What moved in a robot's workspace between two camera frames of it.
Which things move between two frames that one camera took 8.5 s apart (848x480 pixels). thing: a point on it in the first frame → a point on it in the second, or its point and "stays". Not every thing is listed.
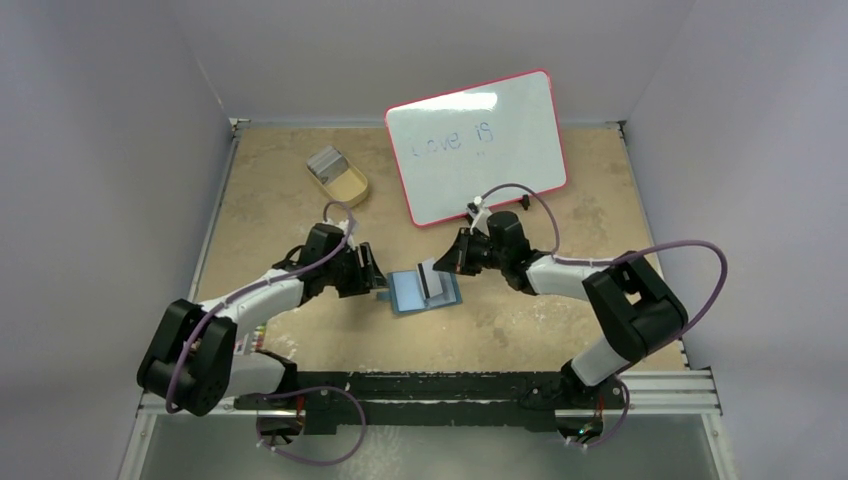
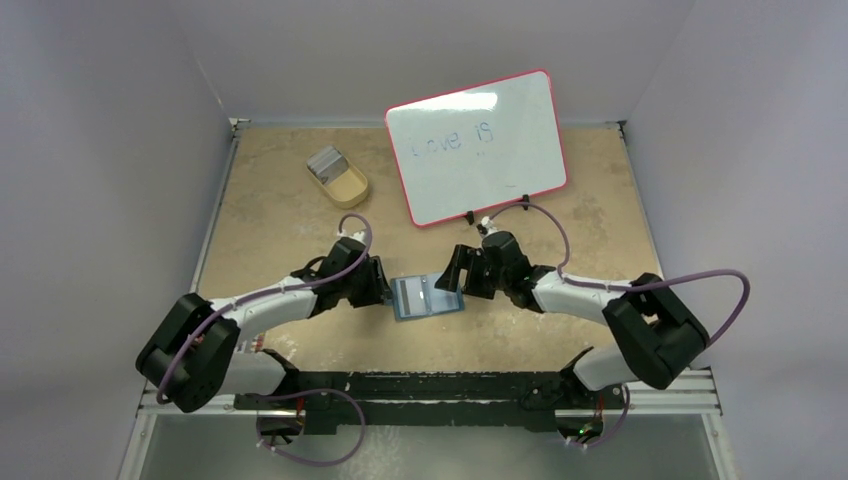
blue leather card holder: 407,295 stays
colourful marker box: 258,340 stays
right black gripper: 468,250 → 468,270
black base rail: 504,399 stays
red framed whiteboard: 454,146 stays
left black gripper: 366,277 → 377,290
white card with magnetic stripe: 429,278 → 412,296
